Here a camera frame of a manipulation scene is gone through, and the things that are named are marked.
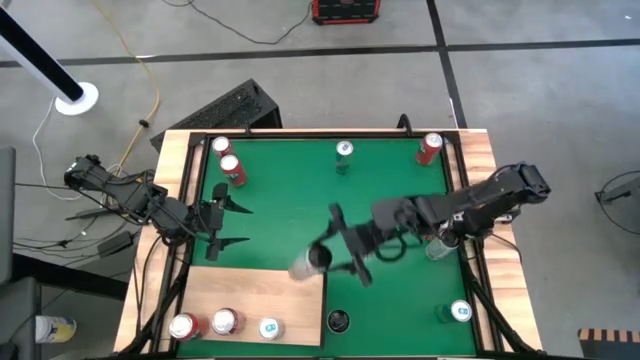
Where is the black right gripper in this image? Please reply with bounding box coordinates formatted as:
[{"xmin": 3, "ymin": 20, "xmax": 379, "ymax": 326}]
[{"xmin": 309, "ymin": 202, "xmax": 392, "ymax": 289}]

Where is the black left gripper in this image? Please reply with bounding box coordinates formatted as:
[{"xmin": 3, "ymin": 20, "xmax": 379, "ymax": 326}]
[{"xmin": 197, "ymin": 182, "xmax": 254, "ymax": 262}]

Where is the tall silver can black lid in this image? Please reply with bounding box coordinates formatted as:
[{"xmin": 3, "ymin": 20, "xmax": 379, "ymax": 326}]
[
  {"xmin": 288, "ymin": 244, "xmax": 334, "ymax": 282},
  {"xmin": 425, "ymin": 232, "xmax": 459, "ymax": 262}
]

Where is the red soda can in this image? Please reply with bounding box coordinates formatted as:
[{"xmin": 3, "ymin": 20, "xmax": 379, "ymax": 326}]
[
  {"xmin": 168, "ymin": 312, "xmax": 209, "ymax": 343},
  {"xmin": 219, "ymin": 153, "xmax": 248, "ymax": 188},
  {"xmin": 210, "ymin": 135, "xmax": 234, "ymax": 159}
]

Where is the green can white lid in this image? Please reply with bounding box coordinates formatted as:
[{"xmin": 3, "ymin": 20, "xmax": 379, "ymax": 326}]
[
  {"xmin": 334, "ymin": 140, "xmax": 355, "ymax": 175},
  {"xmin": 435, "ymin": 299, "xmax": 474, "ymax": 325}
]

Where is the blue can blue tab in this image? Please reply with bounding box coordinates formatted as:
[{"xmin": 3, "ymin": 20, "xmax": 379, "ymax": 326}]
[{"xmin": 258, "ymin": 316, "xmax": 285, "ymax": 342}]

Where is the red can blue logo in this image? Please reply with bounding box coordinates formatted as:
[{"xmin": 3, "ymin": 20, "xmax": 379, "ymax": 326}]
[{"xmin": 415, "ymin": 132, "xmax": 444, "ymax": 167}]

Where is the wooden shelf board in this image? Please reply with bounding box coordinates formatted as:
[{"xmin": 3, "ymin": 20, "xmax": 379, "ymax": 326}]
[{"xmin": 175, "ymin": 265, "xmax": 325, "ymax": 347}]

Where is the green table mat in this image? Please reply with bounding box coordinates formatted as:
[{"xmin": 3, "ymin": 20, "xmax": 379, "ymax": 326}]
[{"xmin": 177, "ymin": 138, "xmax": 477, "ymax": 357}]

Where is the black power adapter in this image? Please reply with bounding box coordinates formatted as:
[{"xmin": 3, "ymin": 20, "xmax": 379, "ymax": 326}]
[{"xmin": 97, "ymin": 230, "xmax": 135, "ymax": 259}]

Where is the black perforated case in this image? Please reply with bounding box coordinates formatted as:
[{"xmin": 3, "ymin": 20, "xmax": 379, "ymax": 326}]
[{"xmin": 149, "ymin": 78, "xmax": 284, "ymax": 153}]

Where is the white canister yellow label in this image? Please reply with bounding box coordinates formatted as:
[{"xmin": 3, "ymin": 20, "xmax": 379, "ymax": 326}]
[{"xmin": 34, "ymin": 315, "xmax": 78, "ymax": 345}]

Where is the grey panel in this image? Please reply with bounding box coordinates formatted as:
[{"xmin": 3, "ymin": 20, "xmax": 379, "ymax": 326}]
[{"xmin": 0, "ymin": 147, "xmax": 16, "ymax": 286}]

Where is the dark grey box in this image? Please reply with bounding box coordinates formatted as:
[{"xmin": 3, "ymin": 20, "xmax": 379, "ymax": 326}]
[{"xmin": 0, "ymin": 277, "xmax": 41, "ymax": 360}]

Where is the red black box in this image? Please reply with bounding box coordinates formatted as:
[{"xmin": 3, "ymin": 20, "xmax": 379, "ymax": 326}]
[{"xmin": 311, "ymin": 0, "xmax": 382, "ymax": 26}]

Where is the black white pole round base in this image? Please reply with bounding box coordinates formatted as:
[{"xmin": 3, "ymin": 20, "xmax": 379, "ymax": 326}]
[{"xmin": 0, "ymin": 7, "xmax": 100, "ymax": 117}]

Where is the striped box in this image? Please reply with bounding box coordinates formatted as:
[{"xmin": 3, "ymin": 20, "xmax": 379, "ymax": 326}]
[{"xmin": 578, "ymin": 327, "xmax": 640, "ymax": 360}]

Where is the black table frame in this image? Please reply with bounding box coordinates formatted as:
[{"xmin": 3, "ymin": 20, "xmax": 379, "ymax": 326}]
[{"xmin": 119, "ymin": 128, "xmax": 539, "ymax": 360}]

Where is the black flat bracket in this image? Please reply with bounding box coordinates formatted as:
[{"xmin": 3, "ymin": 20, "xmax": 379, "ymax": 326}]
[{"xmin": 64, "ymin": 205, "xmax": 124, "ymax": 222}]

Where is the yellow cable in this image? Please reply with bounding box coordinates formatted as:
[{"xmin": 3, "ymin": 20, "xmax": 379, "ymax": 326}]
[{"xmin": 92, "ymin": 0, "xmax": 161, "ymax": 176}]

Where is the thin black cable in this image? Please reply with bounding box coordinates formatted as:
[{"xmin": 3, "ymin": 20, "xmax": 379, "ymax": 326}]
[
  {"xmin": 12, "ymin": 238, "xmax": 101, "ymax": 252},
  {"xmin": 14, "ymin": 182, "xmax": 71, "ymax": 192}
]

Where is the black floor cable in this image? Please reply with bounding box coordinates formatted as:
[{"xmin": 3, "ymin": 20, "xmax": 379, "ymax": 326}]
[{"xmin": 162, "ymin": 0, "xmax": 314, "ymax": 46}]

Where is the white cable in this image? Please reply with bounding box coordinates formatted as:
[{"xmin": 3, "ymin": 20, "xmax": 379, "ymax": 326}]
[{"xmin": 32, "ymin": 97, "xmax": 124, "ymax": 202}]

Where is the black round wire stand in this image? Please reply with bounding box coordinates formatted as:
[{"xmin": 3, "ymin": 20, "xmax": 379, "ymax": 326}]
[{"xmin": 593, "ymin": 169, "xmax": 640, "ymax": 239}]

